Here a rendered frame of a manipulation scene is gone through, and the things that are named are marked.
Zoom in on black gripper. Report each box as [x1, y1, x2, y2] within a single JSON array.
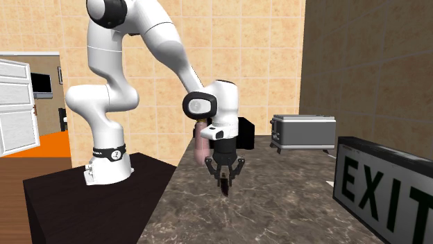
[[204, 137, 246, 188]]

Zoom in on dark brown slim object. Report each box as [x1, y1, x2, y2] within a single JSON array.
[[221, 171, 230, 197]]

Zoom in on pink bottle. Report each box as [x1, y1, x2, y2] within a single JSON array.
[[193, 119, 213, 166]]

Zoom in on black box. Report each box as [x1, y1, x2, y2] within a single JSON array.
[[207, 116, 255, 151]]

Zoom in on grey toaster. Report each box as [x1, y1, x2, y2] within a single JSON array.
[[269, 114, 337, 155]]

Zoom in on dark robot stand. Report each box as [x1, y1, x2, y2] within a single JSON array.
[[22, 152, 179, 244]]

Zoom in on grey exit sign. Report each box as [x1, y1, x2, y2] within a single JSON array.
[[332, 136, 433, 244]]

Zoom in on black television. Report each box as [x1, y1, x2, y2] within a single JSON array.
[[30, 72, 54, 100]]

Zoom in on white panelled door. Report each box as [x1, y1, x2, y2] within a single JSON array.
[[0, 58, 41, 158]]

